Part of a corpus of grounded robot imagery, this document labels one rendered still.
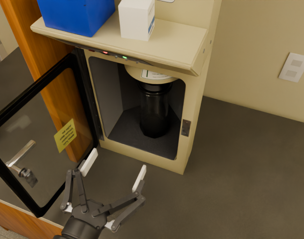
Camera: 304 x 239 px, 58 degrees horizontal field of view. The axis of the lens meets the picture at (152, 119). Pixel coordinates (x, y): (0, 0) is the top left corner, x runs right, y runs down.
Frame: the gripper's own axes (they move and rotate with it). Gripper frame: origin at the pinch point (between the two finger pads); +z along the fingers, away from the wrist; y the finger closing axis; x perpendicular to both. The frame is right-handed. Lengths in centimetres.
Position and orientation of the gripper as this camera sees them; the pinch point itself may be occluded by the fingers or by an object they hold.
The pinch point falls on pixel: (118, 162)
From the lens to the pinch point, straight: 70.4
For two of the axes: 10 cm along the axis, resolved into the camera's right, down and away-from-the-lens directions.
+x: 0.0, 6.3, 7.7
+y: -9.3, -2.8, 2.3
